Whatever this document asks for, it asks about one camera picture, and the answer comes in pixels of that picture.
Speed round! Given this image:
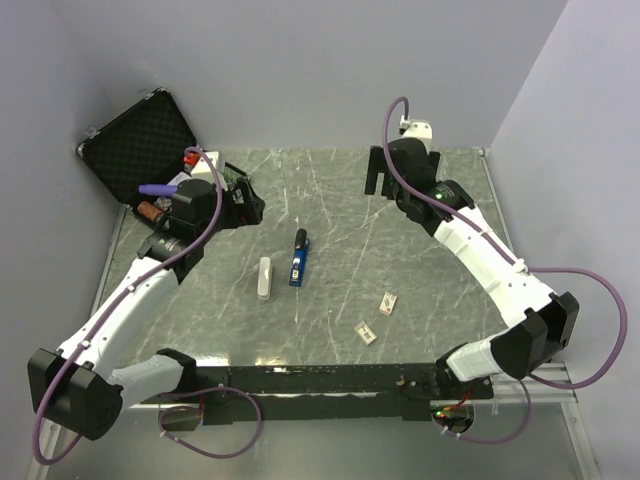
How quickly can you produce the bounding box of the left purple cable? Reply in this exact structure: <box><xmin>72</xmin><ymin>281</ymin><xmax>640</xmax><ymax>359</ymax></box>
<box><xmin>31</xmin><ymin>146</ymin><xmax>263</xmax><ymax>466</ymax></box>

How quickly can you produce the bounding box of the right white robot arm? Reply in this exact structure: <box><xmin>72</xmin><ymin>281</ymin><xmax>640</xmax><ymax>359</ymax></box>
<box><xmin>364</xmin><ymin>139</ymin><xmax>579</xmax><ymax>398</ymax></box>

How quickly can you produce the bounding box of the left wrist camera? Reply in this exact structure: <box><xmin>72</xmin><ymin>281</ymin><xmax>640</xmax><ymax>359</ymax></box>
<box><xmin>183</xmin><ymin>151</ymin><xmax>226</xmax><ymax>177</ymax></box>

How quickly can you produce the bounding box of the black poker chip case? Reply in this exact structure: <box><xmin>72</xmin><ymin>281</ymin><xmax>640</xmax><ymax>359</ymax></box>
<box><xmin>75</xmin><ymin>87</ymin><xmax>251</xmax><ymax>236</ymax></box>

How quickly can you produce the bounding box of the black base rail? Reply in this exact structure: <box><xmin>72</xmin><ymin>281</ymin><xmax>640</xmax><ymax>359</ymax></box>
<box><xmin>149</xmin><ymin>363</ymin><xmax>494</xmax><ymax>425</ymax></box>

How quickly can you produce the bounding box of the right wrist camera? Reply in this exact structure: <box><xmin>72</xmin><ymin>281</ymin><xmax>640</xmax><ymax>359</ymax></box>
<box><xmin>399</xmin><ymin>115</ymin><xmax>433</xmax><ymax>151</ymax></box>

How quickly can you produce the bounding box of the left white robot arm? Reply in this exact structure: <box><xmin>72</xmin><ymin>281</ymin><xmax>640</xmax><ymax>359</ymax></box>
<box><xmin>27</xmin><ymin>176</ymin><xmax>265</xmax><ymax>440</ymax></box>

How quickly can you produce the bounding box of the white stapler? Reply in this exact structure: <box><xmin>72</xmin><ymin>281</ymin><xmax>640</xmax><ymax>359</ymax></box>
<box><xmin>257</xmin><ymin>256</ymin><xmax>272</xmax><ymax>300</ymax></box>

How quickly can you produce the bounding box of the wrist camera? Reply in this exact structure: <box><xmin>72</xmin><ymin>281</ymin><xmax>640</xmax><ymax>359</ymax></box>
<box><xmin>399</xmin><ymin>115</ymin><xmax>433</xmax><ymax>151</ymax></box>
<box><xmin>183</xmin><ymin>151</ymin><xmax>226</xmax><ymax>177</ymax></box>

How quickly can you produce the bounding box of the staple box with red label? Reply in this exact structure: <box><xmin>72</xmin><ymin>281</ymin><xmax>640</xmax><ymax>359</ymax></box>
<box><xmin>379</xmin><ymin>292</ymin><xmax>397</xmax><ymax>316</ymax></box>

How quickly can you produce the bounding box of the small white staple box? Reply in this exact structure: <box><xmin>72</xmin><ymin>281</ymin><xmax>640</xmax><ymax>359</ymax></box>
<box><xmin>354</xmin><ymin>321</ymin><xmax>377</xmax><ymax>345</ymax></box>

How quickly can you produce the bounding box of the blue stapler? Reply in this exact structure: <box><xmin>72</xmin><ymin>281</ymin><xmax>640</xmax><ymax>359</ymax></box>
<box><xmin>289</xmin><ymin>228</ymin><xmax>310</xmax><ymax>287</ymax></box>

